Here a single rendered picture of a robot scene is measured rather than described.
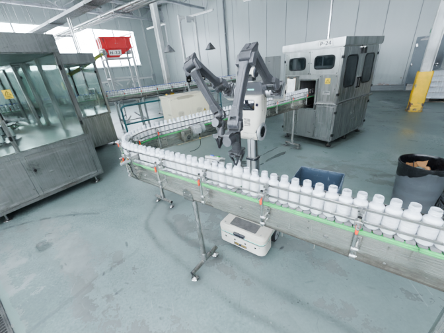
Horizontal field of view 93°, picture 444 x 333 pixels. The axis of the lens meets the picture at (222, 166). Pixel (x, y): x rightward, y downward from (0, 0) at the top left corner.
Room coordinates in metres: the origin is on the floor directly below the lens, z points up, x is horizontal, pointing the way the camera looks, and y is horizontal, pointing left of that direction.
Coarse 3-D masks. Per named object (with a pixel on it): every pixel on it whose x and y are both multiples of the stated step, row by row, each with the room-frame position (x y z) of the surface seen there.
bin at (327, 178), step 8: (304, 168) 1.48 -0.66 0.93; (312, 168) 1.45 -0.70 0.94; (296, 176) 1.39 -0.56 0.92; (304, 176) 1.48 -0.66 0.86; (312, 176) 1.44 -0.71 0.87; (320, 176) 1.40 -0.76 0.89; (328, 176) 1.37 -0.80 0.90; (336, 176) 1.34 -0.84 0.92; (312, 184) 1.44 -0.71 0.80; (328, 184) 1.37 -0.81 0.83; (336, 184) 1.33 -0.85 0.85
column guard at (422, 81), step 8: (424, 72) 6.12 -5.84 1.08; (432, 72) 6.02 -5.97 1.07; (416, 80) 6.19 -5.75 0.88; (424, 80) 6.09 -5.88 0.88; (416, 88) 6.16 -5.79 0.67; (424, 88) 6.05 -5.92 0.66; (416, 96) 6.12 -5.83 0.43; (424, 96) 6.02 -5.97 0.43; (408, 104) 6.22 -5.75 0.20; (416, 104) 6.10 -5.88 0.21
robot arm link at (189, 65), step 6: (192, 54) 1.62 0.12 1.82; (186, 60) 1.60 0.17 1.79; (192, 60) 1.55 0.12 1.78; (198, 60) 1.66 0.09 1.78; (186, 66) 1.56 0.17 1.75; (192, 66) 1.55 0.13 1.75; (204, 66) 1.71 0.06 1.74; (204, 72) 1.69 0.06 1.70; (210, 72) 1.75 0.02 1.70; (210, 78) 1.74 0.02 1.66; (216, 78) 1.79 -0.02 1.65; (222, 78) 1.82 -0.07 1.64; (216, 84) 1.79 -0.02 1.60; (216, 90) 1.84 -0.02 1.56
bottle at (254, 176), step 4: (252, 172) 1.08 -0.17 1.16; (256, 172) 1.07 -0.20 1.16; (252, 176) 1.07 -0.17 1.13; (256, 176) 1.07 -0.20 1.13; (256, 180) 1.06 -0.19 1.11; (252, 184) 1.06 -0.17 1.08; (256, 184) 1.06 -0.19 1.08; (252, 188) 1.06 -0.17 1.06; (256, 188) 1.06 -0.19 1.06; (252, 192) 1.06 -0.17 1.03
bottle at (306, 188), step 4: (304, 180) 0.92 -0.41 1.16; (308, 180) 0.93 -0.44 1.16; (304, 184) 0.91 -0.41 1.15; (308, 184) 0.89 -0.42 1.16; (304, 188) 0.90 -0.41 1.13; (308, 188) 0.89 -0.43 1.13; (312, 188) 0.90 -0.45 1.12; (304, 192) 0.89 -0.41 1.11; (308, 192) 0.88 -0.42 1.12; (300, 196) 0.91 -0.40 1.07; (304, 196) 0.89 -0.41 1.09; (300, 200) 0.91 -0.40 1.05; (304, 200) 0.89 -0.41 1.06; (308, 200) 0.88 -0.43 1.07; (304, 204) 0.89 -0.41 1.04; (308, 204) 0.88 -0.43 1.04; (304, 208) 0.89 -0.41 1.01; (308, 208) 0.88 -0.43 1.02
